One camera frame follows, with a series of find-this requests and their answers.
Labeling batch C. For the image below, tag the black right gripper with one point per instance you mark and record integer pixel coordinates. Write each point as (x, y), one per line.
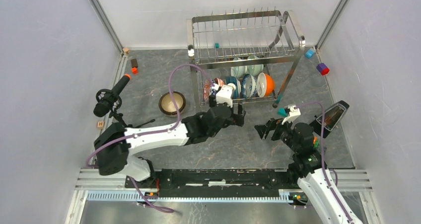
(277, 123)

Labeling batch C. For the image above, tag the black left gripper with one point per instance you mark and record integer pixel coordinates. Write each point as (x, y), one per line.
(237, 119)

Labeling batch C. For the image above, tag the blue white floral bowl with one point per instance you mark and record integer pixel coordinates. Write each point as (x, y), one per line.
(249, 86)

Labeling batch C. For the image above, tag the stainless steel dish rack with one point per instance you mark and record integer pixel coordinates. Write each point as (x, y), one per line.
(273, 36)

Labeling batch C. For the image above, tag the black patterned bowl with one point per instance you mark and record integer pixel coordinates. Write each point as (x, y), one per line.
(167, 106)

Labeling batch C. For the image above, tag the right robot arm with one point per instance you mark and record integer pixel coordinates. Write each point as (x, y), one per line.
(309, 171)

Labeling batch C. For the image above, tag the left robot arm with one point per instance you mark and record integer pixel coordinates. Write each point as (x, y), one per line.
(117, 146)

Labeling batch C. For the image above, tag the teal block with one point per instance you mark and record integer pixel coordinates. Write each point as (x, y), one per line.
(282, 112)

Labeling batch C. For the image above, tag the blue white zigzag bowl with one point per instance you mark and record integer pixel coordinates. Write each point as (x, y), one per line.
(207, 89)

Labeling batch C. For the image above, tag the teal glazed bowl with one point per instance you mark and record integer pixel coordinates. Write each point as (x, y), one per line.
(233, 80)

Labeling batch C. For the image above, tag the orange bowl white inside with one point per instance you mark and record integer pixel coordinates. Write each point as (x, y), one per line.
(265, 85)

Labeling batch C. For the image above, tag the pale green bowl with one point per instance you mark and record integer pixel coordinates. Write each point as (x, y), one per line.
(256, 69)

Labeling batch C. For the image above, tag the black metronome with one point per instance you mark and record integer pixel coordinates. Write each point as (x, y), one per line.
(333, 115)

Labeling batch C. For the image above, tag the red purple block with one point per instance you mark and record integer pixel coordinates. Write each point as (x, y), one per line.
(322, 69)

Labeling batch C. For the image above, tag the light blue block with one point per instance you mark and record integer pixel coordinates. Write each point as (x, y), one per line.
(310, 53)

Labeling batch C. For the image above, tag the brown block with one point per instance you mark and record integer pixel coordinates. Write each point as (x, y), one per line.
(134, 63)

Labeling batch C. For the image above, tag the black mini tripod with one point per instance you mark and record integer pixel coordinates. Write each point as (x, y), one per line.
(125, 121)

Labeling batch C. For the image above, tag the black microphone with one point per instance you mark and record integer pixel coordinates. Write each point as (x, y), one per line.
(109, 99)

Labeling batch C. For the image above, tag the wooden letter cube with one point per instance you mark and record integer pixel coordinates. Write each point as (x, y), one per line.
(100, 124)

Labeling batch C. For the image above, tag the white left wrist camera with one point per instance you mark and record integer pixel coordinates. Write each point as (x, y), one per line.
(224, 94)

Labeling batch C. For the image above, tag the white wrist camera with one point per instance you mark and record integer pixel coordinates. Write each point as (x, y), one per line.
(292, 113)
(224, 94)

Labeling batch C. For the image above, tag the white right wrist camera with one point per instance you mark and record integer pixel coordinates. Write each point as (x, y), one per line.
(292, 113)

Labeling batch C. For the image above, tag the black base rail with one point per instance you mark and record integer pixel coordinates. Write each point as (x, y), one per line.
(219, 183)

